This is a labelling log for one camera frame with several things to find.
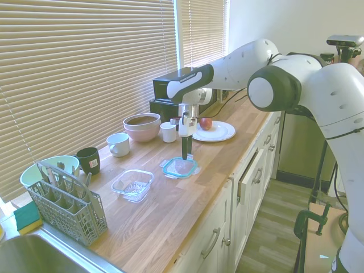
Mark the metal cutlery piece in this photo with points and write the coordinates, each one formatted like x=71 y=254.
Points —
x=88 y=179

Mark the green and yellow sponge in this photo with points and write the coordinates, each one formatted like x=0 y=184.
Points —
x=27 y=217

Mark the red apple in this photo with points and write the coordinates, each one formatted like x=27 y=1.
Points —
x=206 y=124

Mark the wooden robot mounting board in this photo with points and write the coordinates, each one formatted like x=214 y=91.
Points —
x=327 y=241

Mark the narrow beige window blinds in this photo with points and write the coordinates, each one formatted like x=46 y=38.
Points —
x=204 y=31

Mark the white kitchen cabinets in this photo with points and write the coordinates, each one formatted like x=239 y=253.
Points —
x=250 y=204

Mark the stacked pink and grey bowls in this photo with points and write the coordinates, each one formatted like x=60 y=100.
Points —
x=142 y=123

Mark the tall white mug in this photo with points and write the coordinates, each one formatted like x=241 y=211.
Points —
x=168 y=133

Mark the black cup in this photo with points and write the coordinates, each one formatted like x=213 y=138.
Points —
x=89 y=162

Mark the mint green bowl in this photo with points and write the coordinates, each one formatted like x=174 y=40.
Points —
x=31 y=176

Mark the stainless steel appliance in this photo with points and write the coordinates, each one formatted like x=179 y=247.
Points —
x=301 y=148

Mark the pink bowl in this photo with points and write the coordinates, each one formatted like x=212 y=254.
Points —
x=142 y=136

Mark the stainless steel sink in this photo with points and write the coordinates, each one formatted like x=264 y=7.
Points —
x=37 y=256

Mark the wide white mug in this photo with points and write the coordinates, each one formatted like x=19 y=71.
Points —
x=120 y=145

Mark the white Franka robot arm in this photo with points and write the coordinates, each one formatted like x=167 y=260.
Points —
x=335 y=94

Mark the grey camera on stand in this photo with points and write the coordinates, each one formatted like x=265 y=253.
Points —
x=344 y=40

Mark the dark jar with black lid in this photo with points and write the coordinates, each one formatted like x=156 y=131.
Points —
x=327 y=59

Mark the green clamp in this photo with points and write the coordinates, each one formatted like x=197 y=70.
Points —
x=301 y=224

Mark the clear lid with teal seal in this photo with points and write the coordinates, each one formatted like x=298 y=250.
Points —
x=170 y=166

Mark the metal cabinet knob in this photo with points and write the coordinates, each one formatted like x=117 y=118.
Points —
x=226 y=241

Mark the grey plastic cutlery basket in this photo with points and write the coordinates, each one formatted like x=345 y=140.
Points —
x=68 y=219

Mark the clear glass food container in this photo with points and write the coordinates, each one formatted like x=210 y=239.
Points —
x=133 y=185

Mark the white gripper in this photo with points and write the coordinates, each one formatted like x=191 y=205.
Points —
x=187 y=125

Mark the black countertop appliance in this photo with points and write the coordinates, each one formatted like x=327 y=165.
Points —
x=162 y=85

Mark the white dinner plate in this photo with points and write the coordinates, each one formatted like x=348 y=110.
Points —
x=221 y=132

